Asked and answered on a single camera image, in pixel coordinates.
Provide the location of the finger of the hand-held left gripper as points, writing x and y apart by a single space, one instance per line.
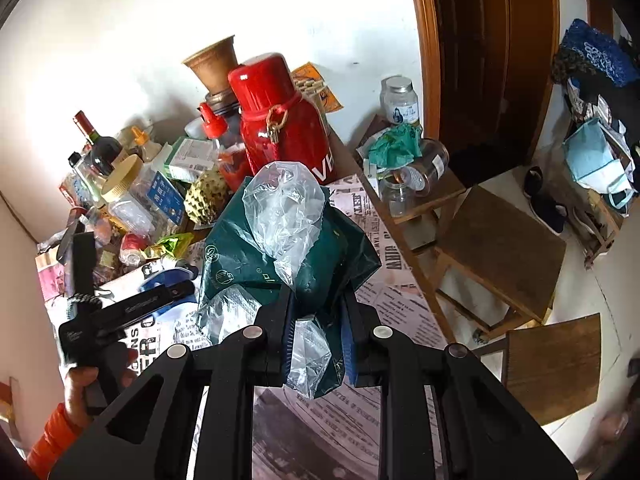
170 276
172 312

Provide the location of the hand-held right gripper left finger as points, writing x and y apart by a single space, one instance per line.
270 342

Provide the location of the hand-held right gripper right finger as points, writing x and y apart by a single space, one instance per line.
351 355

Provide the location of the dark green plastic bag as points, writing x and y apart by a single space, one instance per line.
235 255

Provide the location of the clear plastic bag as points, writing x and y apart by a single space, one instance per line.
285 195

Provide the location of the person's left forearm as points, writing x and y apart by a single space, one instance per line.
52 440

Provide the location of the person's left hand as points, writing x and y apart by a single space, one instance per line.
77 385

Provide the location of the yellow green foil packet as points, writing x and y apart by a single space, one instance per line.
167 246

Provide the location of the clear box with blue label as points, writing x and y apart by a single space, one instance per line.
165 195

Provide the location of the yellow ridged foam net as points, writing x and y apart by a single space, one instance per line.
207 195

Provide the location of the newspaper covered table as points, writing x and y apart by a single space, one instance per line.
390 260

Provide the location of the plastic jar with beige lid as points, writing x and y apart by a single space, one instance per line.
122 177

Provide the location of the green and white box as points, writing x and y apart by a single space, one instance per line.
192 157

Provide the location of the dark wine bottle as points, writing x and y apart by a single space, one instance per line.
100 147

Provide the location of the red cap sauce bottle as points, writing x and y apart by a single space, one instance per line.
212 122

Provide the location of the small empty glass jar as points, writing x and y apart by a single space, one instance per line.
397 200

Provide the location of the wooden side table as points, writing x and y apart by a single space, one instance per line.
440 197

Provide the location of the large wooden stool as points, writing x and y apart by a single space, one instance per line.
500 245

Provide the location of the red thermos flask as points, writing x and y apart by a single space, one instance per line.
280 125

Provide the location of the small wooden stool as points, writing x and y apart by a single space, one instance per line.
550 365

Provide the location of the open glass jar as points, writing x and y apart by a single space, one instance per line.
425 165

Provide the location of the brown ceramic vase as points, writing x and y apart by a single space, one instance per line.
212 67

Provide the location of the crumpled teal plastic bag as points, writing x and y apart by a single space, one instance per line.
400 145

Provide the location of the orange snack packet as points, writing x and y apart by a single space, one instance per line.
325 95

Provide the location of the black shoe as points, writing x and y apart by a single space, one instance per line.
550 212
533 180

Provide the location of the glass jar with white lid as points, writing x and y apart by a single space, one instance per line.
400 105

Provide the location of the wooden rack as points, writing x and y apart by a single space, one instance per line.
597 230

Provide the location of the light blue bag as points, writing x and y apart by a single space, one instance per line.
592 155

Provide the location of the brown wooden door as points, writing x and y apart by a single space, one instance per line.
480 60

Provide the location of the blue patterned cloth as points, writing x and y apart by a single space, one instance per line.
595 50

